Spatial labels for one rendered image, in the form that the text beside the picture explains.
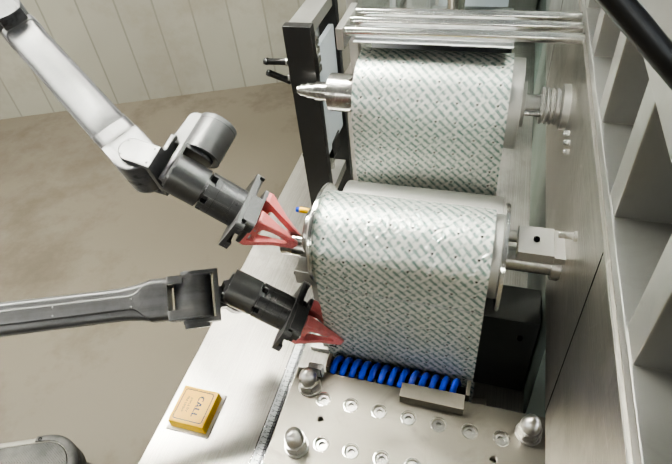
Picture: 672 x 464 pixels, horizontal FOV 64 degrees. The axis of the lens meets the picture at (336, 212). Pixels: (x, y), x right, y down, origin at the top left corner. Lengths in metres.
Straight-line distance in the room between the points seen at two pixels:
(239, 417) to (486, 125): 0.66
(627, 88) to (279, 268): 0.83
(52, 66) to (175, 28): 2.78
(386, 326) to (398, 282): 0.11
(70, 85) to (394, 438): 0.71
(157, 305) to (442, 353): 0.43
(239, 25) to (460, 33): 2.89
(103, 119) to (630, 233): 0.67
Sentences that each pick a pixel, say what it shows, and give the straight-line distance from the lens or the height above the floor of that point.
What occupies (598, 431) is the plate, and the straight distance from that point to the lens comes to 0.49.
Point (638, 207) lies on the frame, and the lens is 0.53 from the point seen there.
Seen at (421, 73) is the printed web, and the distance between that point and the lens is 0.84.
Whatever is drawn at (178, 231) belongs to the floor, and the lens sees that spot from 2.79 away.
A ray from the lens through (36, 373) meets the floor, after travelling 2.53.
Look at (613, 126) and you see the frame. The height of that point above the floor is 1.46.
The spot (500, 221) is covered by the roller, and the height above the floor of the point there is 1.31.
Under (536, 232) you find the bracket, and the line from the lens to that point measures 0.75.
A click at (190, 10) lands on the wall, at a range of 3.64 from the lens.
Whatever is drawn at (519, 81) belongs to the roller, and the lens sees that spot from 0.84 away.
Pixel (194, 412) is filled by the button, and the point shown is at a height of 0.92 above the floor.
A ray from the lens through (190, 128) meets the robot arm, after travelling 0.80.
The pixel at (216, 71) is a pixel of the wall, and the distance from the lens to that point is 3.80.
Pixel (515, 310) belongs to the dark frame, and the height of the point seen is 1.10.
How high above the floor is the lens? 1.81
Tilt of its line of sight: 43 degrees down
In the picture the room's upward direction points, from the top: 7 degrees counter-clockwise
